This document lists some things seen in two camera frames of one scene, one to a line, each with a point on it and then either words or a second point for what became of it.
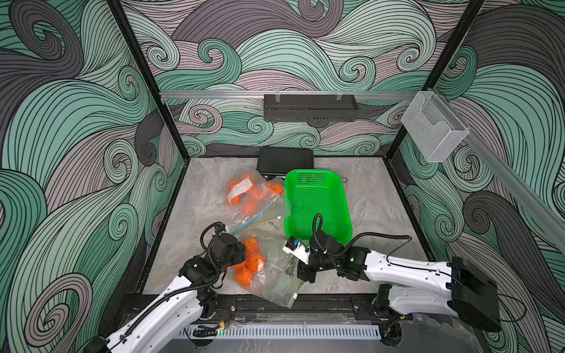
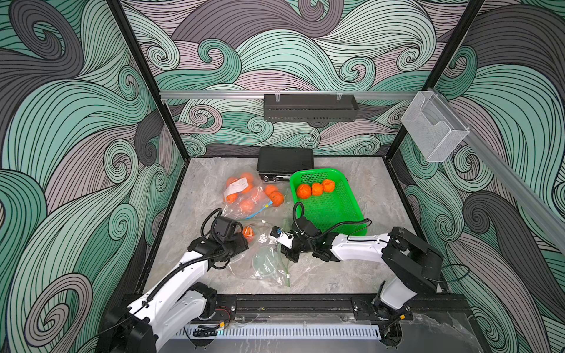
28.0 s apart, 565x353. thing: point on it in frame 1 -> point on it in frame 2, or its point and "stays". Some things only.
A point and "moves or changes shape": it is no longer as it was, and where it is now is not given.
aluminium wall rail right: (544, 212) stays
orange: (240, 268) -> (249, 232)
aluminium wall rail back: (289, 94) stays
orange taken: (251, 260) -> (316, 189)
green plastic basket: (309, 193) moves or changes shape
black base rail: (276, 308) stays
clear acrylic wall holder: (433, 127) stays
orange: (243, 276) -> (328, 185)
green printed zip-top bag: (268, 271) moves or changes shape
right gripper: (304, 272) -> (289, 254)
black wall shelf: (288, 108) stays
